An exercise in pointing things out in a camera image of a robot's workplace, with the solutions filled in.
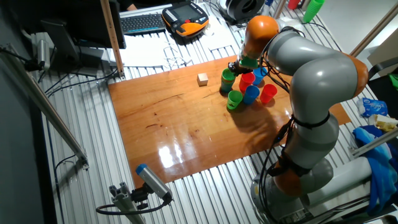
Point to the copper coloured frame post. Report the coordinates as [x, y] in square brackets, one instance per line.
[112, 37]

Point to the green plastic cup with print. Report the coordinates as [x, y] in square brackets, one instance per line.
[228, 75]
[234, 101]

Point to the black camera ball mount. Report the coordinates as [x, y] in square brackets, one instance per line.
[140, 196]

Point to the light wooden block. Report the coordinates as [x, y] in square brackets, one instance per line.
[202, 79]

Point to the white rounded object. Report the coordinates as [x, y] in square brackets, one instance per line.
[209, 31]

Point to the short aluminium profile stand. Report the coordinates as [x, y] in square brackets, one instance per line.
[124, 202]

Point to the stack of green cups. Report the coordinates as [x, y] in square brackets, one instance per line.
[312, 11]

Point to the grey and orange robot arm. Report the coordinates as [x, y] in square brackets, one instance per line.
[323, 81]

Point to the blue tissue pack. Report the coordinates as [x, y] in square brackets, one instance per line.
[373, 107]

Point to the white paper sheet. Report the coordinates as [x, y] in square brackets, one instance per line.
[140, 51]

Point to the grey monitor stand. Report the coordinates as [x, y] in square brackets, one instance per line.
[62, 40]

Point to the black chair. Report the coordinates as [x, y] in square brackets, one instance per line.
[384, 90]

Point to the silver frame post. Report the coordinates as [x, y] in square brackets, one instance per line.
[279, 6]

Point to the red plastic cup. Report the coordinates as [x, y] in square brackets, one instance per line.
[267, 95]
[245, 81]

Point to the blue cloth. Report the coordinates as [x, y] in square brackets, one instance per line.
[379, 168]

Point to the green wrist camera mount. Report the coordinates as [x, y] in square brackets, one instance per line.
[248, 62]

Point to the person hand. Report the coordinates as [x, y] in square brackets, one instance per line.
[131, 7]

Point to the white crumpled cloth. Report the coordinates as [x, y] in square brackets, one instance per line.
[292, 21]

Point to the silver cylindrical camera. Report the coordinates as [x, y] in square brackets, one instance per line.
[43, 53]

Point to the silver camera with blue end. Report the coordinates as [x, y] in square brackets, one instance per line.
[152, 182]

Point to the aluminium frame post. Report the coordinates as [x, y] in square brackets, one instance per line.
[373, 31]

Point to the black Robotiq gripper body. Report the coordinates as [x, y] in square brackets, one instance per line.
[238, 68]

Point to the black computer keyboard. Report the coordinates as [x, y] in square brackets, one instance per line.
[143, 23]

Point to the black round spool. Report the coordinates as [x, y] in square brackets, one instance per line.
[239, 11]

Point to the black computer monitor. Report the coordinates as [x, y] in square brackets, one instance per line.
[90, 21]

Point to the long aluminium frame rail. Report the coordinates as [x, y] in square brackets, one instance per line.
[46, 107]

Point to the orange and black teach pendant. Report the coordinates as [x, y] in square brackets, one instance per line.
[189, 29]

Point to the yellow white snack bag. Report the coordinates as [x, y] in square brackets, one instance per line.
[385, 123]

